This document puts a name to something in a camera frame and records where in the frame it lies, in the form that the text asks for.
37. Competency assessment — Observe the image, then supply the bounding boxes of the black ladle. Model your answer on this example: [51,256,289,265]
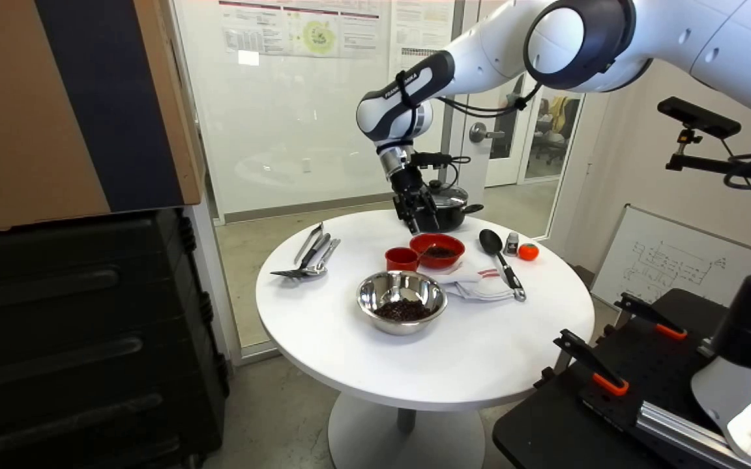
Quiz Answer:
[478,227,532,305]

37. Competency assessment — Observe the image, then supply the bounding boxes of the aluminium rail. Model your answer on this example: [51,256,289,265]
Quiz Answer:
[633,397,746,469]

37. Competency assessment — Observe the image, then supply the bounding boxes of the whiteboard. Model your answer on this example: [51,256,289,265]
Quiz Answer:
[590,200,751,308]

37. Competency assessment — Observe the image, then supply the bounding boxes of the black clamp with orange handle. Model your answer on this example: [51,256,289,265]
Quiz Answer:
[551,326,633,402]
[612,288,691,344]

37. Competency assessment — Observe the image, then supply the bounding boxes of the black perforated workbench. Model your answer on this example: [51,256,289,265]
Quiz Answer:
[491,285,751,469]

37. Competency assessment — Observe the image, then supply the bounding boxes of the red cup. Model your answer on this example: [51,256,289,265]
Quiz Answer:
[384,244,422,273]

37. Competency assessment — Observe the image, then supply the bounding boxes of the metal door handle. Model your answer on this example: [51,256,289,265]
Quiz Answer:
[466,120,496,148]

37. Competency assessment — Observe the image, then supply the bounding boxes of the black pan with lid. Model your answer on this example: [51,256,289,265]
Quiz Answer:
[425,187,475,210]

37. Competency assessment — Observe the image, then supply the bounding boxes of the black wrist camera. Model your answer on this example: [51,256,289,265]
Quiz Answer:
[409,148,475,174]

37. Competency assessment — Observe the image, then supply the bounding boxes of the large cardboard box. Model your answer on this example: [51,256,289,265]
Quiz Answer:
[0,0,206,234]

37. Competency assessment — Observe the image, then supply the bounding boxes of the coffee beans pile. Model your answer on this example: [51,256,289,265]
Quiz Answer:
[416,238,459,258]
[372,296,427,324]

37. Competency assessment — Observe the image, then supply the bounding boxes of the stainless steel bowl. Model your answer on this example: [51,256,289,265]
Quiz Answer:
[354,268,450,339]

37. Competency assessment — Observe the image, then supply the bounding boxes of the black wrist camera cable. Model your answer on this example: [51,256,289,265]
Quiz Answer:
[436,77,544,123]

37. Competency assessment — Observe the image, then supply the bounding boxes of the white towel with red stripes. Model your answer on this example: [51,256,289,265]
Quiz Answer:
[437,262,518,305]

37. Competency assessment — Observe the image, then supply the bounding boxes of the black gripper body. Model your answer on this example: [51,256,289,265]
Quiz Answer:
[385,146,436,219]

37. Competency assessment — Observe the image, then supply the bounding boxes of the black pot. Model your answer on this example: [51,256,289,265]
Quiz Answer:
[420,187,487,234]

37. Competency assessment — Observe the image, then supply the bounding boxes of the metal tongs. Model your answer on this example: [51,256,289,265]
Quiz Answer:
[269,222,345,285]

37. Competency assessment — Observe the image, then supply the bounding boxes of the red bowl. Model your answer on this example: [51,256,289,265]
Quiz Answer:
[407,230,468,273]

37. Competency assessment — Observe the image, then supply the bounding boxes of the paper poster on glass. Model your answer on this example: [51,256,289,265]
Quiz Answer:
[216,0,397,63]

